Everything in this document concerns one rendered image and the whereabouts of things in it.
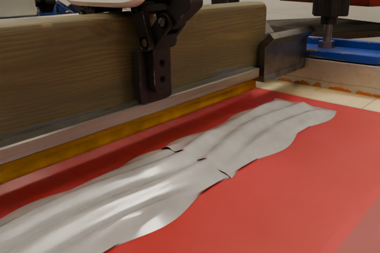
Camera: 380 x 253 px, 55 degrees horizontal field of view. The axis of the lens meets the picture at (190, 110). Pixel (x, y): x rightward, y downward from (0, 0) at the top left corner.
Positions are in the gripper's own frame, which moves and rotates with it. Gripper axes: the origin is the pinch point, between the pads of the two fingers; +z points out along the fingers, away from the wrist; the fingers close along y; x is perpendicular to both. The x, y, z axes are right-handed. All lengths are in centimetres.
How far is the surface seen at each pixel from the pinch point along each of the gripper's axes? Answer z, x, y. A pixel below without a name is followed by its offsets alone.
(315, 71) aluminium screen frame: 4.1, 25.2, 4.3
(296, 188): 5.8, 1.5, 14.2
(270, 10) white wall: 12, 200, -107
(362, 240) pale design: 5.8, -0.9, 19.0
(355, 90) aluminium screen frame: 5.6, 25.2, 9.4
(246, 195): 5.8, -1.3, 12.3
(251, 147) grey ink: 5.3, 3.8, 9.3
